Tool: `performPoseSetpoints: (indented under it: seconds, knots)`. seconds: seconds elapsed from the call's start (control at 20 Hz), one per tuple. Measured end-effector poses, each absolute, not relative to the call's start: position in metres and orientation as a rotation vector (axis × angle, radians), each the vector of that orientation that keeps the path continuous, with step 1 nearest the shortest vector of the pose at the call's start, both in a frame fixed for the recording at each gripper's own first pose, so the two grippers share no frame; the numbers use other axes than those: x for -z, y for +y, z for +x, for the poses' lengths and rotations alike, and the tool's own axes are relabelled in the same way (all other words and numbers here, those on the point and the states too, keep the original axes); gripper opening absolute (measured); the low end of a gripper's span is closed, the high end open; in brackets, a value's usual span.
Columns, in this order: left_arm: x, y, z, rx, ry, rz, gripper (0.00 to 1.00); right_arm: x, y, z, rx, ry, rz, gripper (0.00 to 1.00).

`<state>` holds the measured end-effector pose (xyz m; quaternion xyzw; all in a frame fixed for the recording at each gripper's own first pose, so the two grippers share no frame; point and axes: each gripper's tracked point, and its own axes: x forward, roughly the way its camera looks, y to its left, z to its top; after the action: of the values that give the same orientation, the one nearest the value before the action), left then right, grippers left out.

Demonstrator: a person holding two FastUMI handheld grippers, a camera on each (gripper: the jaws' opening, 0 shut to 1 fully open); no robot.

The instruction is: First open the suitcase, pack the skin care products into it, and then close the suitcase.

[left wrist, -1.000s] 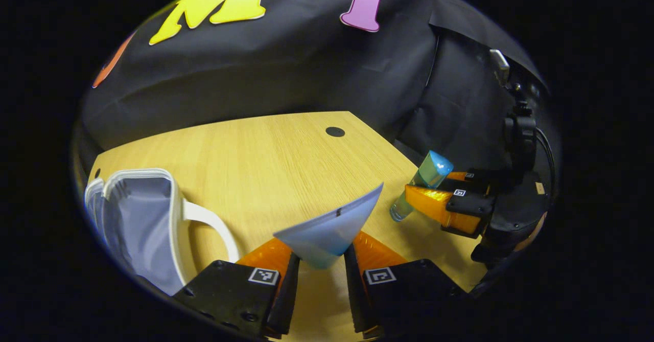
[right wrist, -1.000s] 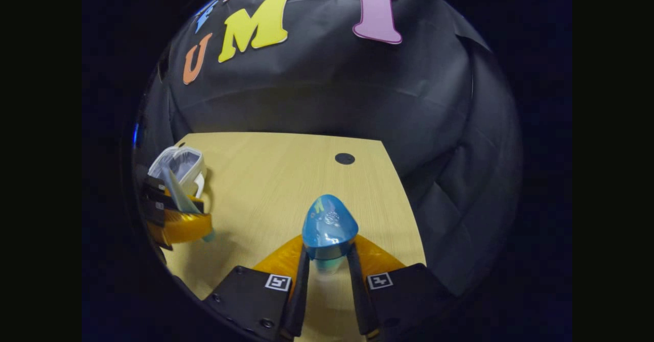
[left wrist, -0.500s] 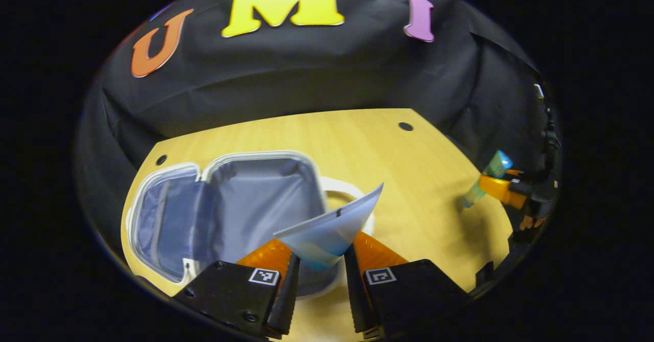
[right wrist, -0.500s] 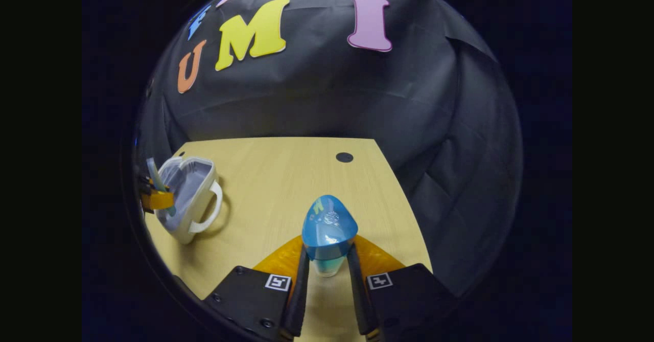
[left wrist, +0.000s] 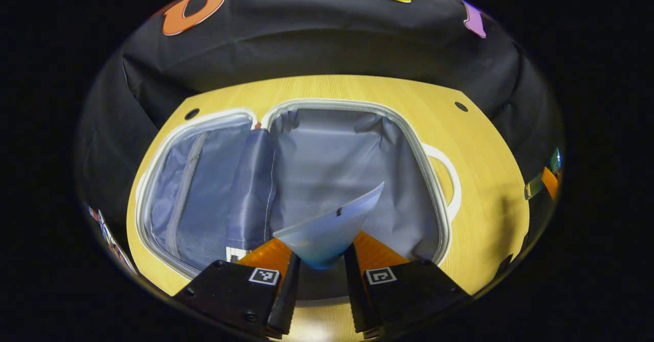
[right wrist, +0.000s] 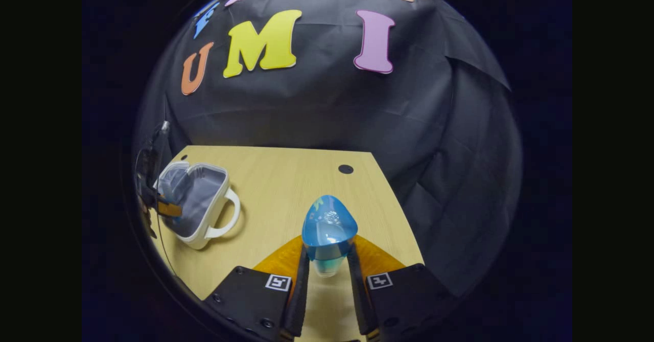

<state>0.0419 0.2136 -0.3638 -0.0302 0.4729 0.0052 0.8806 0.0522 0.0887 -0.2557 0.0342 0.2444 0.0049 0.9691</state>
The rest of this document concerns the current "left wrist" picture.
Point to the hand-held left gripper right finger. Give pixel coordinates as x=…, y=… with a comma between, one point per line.
x=352, y=296

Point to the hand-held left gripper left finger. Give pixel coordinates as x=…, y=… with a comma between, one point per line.
x=286, y=301

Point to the blue-green skin care bottle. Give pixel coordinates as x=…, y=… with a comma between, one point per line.
x=555, y=160

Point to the colourful printed strip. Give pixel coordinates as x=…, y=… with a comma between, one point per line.
x=110, y=240

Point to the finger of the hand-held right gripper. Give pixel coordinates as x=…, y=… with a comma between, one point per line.
x=550, y=182

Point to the black backdrop cloth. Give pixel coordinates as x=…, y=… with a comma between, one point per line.
x=306, y=40

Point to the white suitcase with grey lining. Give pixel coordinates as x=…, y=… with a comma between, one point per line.
x=327, y=153

